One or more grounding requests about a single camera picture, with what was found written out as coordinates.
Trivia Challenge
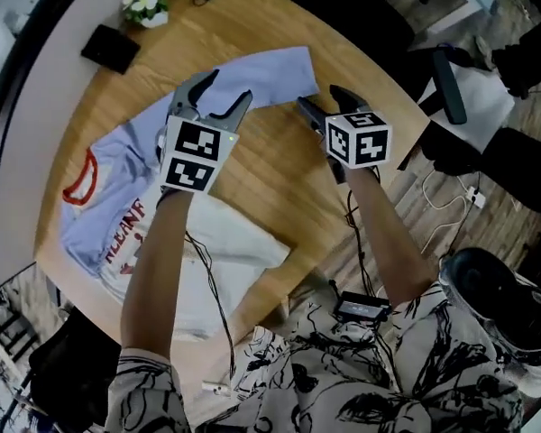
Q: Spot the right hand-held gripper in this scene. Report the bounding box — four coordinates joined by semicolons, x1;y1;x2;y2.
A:
296;85;393;185

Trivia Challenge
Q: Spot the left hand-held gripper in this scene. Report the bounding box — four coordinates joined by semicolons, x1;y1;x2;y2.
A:
155;69;253;194

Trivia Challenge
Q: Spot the white t-shirt with lavender sleeves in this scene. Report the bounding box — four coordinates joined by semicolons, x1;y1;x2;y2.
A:
60;45;321;342

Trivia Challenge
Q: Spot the person's right forearm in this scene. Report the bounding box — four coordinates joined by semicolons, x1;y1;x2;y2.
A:
344;167;438;309

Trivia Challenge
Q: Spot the person's left forearm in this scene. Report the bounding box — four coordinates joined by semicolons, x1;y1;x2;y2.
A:
120;189;195;355

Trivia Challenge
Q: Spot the black pen holder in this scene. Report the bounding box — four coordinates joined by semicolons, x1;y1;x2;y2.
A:
80;23;142;75

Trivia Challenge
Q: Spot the white potted flower plant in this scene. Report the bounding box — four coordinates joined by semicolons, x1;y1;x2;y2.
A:
121;0;170;30

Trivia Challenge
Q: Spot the white cloth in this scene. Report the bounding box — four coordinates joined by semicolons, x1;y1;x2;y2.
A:
417;60;517;153

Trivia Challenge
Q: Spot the white power strip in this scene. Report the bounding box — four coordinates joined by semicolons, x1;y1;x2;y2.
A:
463;186;487;209

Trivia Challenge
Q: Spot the black screen device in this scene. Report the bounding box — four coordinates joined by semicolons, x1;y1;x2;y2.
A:
332;290;391;322

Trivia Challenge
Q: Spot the person's white black-patterned dress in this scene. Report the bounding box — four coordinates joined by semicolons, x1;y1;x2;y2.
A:
103;281;524;433

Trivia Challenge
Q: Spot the white cable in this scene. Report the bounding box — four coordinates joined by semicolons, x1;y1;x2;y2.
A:
421;169;474;252

